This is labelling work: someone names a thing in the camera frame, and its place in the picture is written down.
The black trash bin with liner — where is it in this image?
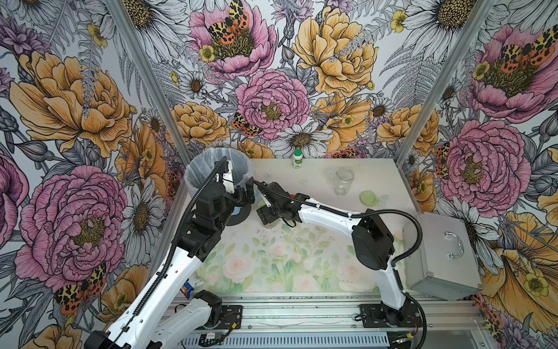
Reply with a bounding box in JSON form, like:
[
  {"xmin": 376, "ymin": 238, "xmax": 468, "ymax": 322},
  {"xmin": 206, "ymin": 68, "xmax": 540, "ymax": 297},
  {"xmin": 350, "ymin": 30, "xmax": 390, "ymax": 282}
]
[{"xmin": 184, "ymin": 148, "xmax": 255, "ymax": 226}]

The green-lid peanut jar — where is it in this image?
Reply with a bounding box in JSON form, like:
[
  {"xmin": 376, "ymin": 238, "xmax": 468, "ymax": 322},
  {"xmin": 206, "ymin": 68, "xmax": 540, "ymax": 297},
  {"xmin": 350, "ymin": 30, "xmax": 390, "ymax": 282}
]
[
  {"xmin": 334, "ymin": 167, "xmax": 355, "ymax": 196},
  {"xmin": 259, "ymin": 199, "xmax": 282, "ymax": 230}
]

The light green jar lid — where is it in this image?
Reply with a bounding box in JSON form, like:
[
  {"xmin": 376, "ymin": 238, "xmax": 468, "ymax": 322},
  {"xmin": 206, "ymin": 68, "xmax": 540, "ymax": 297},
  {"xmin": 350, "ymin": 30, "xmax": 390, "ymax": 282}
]
[{"xmin": 359, "ymin": 190, "xmax": 380, "ymax": 207}]

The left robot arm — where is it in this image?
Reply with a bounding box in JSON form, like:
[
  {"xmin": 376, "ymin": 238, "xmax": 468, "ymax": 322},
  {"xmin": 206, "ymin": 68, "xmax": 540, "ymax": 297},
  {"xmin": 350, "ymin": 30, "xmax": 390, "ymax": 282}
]
[{"xmin": 84, "ymin": 174, "xmax": 255, "ymax": 348}]

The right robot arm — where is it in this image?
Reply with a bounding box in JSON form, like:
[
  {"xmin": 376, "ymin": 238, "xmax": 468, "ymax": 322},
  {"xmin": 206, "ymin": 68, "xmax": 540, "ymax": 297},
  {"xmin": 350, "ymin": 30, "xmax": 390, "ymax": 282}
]
[{"xmin": 254, "ymin": 181, "xmax": 423, "ymax": 327}]

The small green-cap white bottle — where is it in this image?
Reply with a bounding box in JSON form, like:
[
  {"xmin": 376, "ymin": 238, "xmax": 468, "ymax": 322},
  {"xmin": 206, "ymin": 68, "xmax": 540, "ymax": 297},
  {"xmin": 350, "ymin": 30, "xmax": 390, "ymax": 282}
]
[{"xmin": 292, "ymin": 148, "xmax": 304, "ymax": 169}]

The blue white small packet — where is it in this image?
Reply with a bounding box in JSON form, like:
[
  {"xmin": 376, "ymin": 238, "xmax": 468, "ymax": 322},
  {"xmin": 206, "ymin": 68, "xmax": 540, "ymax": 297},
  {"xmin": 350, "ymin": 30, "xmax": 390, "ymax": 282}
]
[{"xmin": 181, "ymin": 282, "xmax": 195, "ymax": 300}]

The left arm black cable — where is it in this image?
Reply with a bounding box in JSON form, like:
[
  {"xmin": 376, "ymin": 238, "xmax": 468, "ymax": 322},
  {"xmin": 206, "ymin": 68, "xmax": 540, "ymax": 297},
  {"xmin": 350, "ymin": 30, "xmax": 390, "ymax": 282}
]
[{"xmin": 104, "ymin": 156, "xmax": 230, "ymax": 346}]

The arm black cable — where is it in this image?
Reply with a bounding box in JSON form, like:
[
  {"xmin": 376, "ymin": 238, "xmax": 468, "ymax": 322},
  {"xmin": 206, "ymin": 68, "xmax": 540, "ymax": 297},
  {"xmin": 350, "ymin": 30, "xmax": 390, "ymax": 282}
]
[
  {"xmin": 253, "ymin": 179, "xmax": 428, "ymax": 349},
  {"xmin": 104, "ymin": 156, "xmax": 230, "ymax": 346}
]

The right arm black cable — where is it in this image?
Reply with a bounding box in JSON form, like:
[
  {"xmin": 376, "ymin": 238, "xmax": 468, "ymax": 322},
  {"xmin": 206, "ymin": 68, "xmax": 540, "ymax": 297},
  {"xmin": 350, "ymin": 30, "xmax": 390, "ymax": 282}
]
[{"xmin": 253, "ymin": 179, "xmax": 428, "ymax": 349}]

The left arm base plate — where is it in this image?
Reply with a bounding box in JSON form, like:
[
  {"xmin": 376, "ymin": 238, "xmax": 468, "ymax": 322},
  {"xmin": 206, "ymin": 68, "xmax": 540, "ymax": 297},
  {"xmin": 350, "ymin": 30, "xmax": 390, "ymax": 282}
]
[{"xmin": 197, "ymin": 305, "xmax": 244, "ymax": 330}]

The aluminium front rail frame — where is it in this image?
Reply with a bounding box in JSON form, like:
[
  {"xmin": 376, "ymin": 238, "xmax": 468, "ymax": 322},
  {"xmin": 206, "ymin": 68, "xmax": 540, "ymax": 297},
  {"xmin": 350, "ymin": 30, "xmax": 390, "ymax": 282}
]
[{"xmin": 112, "ymin": 294, "xmax": 489, "ymax": 349}]

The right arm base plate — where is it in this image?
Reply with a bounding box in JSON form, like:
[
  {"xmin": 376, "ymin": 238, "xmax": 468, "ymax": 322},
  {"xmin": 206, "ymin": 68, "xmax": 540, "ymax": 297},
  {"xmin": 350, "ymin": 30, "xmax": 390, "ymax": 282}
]
[{"xmin": 354, "ymin": 303, "xmax": 423, "ymax": 329}]

